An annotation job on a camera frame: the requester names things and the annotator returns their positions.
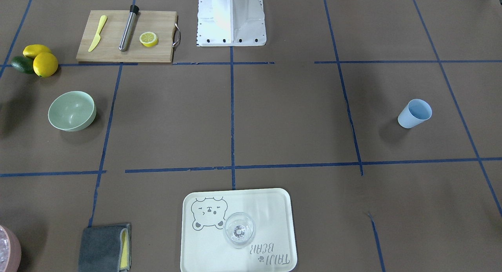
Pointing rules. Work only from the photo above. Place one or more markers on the pink bowl with ice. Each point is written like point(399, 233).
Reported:
point(10, 250)

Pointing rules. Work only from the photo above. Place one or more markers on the green bowl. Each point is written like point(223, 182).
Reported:
point(72, 111)

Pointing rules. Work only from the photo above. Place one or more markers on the cream bear tray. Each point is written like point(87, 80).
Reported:
point(204, 247)

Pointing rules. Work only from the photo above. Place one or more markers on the grey folded cloth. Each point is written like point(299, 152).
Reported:
point(105, 249)

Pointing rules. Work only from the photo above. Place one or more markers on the clear wine glass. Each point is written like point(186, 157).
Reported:
point(239, 230)

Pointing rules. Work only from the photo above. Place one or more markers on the yellow lemon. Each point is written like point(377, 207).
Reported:
point(32, 51)
point(45, 64)

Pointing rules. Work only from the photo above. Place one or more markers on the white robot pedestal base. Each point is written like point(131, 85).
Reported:
point(224, 23)

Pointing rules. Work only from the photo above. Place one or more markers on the half lemon slice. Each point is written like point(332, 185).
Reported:
point(148, 39)

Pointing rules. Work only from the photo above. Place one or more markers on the steel muddler black tip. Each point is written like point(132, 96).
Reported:
point(128, 30)

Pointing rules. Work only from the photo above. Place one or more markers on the green lime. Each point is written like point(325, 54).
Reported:
point(23, 64)

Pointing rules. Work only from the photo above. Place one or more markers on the light blue cup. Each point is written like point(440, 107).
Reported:
point(416, 112)

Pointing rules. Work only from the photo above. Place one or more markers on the yellow plastic knife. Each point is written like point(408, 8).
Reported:
point(97, 36)

